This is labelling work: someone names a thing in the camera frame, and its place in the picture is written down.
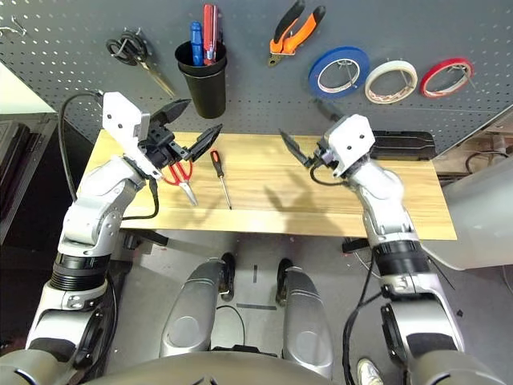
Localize black table bracket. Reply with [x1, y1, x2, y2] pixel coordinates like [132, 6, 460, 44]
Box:
[341, 238, 372, 253]
[123, 230, 169, 249]

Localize black equipment case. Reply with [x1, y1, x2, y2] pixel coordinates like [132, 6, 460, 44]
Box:
[0, 114, 59, 245]

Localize black plastic cup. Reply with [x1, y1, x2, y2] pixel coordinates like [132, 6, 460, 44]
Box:
[174, 38, 228, 120]

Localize red handled scissors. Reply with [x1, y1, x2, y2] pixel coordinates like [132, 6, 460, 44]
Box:
[162, 158, 200, 208]

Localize black right robot foot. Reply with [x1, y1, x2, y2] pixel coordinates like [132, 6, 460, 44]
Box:
[276, 258, 295, 308]

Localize grey metal pegboard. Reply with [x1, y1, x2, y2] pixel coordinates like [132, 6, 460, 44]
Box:
[0, 0, 513, 156]

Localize silver robot leg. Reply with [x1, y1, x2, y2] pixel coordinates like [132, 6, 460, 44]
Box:
[281, 267, 333, 378]
[159, 258, 225, 358]

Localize red handled tool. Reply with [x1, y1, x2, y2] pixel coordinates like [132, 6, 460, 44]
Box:
[202, 3, 220, 67]

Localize orange black screwdriver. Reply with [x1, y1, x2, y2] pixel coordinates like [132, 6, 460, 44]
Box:
[210, 149, 233, 211]

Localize black handled scissors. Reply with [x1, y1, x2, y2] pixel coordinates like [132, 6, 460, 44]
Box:
[106, 27, 176, 99]

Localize large white curved panel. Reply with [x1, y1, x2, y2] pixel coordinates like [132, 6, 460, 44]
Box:
[424, 160, 513, 272]

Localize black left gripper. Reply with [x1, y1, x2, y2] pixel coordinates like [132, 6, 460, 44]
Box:
[139, 99, 224, 169]

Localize black background cable loop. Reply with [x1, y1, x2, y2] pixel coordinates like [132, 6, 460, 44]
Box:
[464, 150, 510, 173]

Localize metal peg hook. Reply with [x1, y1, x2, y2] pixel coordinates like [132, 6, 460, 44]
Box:
[0, 15, 28, 39]

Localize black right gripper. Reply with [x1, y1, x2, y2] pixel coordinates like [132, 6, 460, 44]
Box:
[279, 100, 342, 169]

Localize black robot foot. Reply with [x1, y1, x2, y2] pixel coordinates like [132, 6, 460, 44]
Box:
[219, 252, 236, 302]
[276, 258, 295, 308]

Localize silver right robot leg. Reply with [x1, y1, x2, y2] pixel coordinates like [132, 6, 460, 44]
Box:
[281, 267, 333, 378]

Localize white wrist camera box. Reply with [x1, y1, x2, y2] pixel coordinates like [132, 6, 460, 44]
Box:
[101, 91, 164, 180]
[322, 114, 377, 178]

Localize white tape roll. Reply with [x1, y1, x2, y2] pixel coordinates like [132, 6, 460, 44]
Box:
[364, 59, 418, 105]

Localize white sneaker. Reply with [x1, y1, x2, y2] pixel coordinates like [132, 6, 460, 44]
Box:
[356, 358, 382, 385]

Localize black plastic tool case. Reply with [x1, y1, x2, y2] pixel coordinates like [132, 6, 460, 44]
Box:
[370, 130, 436, 162]

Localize blue tape roll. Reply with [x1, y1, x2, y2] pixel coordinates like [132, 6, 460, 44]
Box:
[308, 47, 370, 100]

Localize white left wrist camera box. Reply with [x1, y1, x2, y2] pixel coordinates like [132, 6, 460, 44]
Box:
[101, 91, 164, 180]

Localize black left robot foot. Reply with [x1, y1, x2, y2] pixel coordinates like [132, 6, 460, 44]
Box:
[219, 252, 236, 302]

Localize silver left robot leg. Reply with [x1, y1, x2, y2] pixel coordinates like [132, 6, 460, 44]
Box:
[159, 258, 225, 358]

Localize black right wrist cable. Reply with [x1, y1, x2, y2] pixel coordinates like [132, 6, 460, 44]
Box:
[309, 158, 386, 385]

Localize orange black pliers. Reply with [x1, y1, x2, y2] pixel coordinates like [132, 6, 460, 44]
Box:
[267, 0, 326, 68]

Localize thin black floor cable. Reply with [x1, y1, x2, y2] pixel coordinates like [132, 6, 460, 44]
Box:
[216, 304, 246, 350]

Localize red tape roll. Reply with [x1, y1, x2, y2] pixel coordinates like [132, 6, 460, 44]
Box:
[419, 58, 475, 99]

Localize grey robot torso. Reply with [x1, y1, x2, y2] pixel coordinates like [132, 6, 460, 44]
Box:
[83, 351, 337, 385]

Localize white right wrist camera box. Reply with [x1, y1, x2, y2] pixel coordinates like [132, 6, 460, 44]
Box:
[322, 114, 377, 178]

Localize blue handled screwdriver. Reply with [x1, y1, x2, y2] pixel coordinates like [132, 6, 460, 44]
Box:
[189, 21, 204, 67]

